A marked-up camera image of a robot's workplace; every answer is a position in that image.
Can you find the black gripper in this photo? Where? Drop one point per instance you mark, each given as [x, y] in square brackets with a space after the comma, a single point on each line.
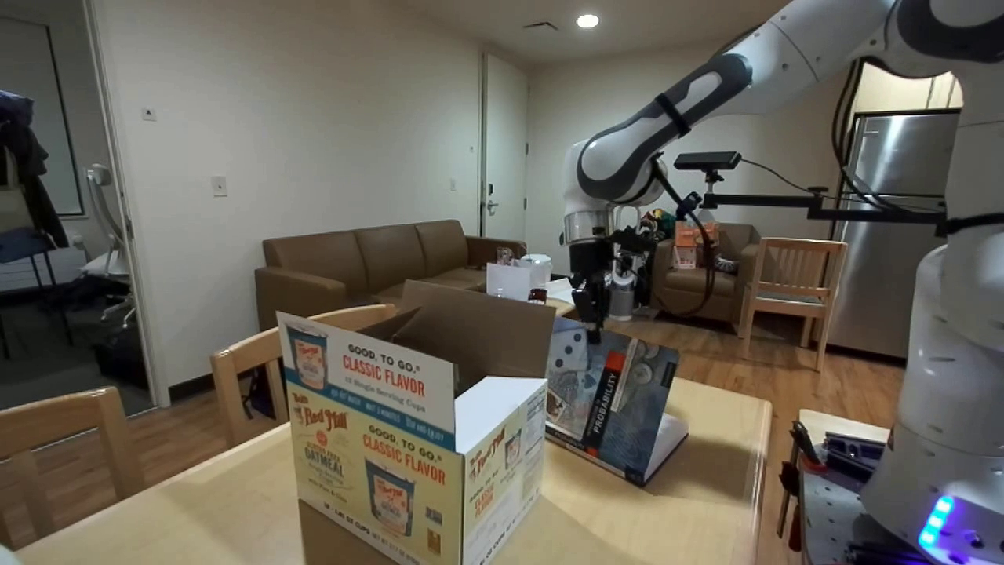
[598, 273]

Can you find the probability textbook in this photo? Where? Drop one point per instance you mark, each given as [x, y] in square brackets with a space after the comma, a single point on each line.
[615, 403]

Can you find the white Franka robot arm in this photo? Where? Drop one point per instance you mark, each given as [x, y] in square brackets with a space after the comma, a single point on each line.
[941, 364]

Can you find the low coffee table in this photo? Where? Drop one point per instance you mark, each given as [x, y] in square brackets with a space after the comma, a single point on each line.
[558, 295]

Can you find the white bladeless fan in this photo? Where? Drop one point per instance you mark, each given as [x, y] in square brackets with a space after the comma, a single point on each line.
[622, 292]

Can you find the orange box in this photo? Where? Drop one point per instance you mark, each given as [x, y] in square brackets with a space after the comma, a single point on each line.
[687, 246]

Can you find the brown armchair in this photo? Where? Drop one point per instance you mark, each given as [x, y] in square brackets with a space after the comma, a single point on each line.
[731, 285]

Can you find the white room door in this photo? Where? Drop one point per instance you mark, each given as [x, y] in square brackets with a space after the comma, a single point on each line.
[505, 147]

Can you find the wooden slat-back armchair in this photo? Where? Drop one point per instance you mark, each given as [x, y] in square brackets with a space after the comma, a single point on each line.
[796, 277]

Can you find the brown leather sofa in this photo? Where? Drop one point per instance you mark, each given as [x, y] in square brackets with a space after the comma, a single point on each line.
[355, 262]

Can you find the printed cardboard box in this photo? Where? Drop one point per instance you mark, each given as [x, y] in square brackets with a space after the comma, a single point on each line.
[388, 449]

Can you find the black orange clamp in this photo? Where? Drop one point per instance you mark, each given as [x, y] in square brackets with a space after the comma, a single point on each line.
[790, 481]

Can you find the round ceiling light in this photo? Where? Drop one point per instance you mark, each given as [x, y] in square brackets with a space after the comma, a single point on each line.
[588, 19]

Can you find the stainless steel refrigerator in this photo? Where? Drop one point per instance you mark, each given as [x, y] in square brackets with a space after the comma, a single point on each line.
[890, 241]

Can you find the light wooden dining chair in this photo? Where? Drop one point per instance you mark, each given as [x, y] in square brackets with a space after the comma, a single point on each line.
[64, 449]
[247, 363]

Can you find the cabinet above refrigerator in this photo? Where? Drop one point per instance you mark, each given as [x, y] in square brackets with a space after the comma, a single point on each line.
[897, 91]

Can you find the blue folding chair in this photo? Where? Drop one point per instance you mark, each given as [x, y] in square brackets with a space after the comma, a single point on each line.
[27, 246]

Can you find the dark hanging jacket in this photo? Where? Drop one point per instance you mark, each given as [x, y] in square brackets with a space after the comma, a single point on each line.
[27, 158]

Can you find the black stereo camera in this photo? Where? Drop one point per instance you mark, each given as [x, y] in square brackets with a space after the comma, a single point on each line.
[707, 161]

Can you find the black camera boom pole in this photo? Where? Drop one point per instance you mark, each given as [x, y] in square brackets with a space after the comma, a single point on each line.
[834, 204]

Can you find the white light switch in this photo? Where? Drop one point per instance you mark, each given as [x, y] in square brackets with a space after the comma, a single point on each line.
[216, 186]

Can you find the wall whiteboard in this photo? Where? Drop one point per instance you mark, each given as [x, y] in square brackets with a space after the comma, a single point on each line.
[47, 113]

